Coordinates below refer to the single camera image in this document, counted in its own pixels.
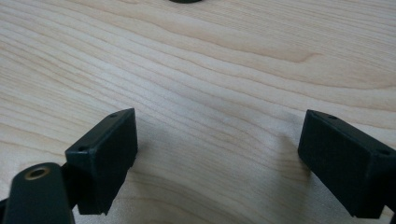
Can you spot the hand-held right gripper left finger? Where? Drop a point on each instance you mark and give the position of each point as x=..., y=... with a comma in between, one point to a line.
x=104, y=161

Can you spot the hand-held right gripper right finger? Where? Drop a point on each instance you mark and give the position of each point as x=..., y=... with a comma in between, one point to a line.
x=345, y=168

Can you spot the dark round object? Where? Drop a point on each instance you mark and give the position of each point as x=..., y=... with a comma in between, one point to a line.
x=185, y=1

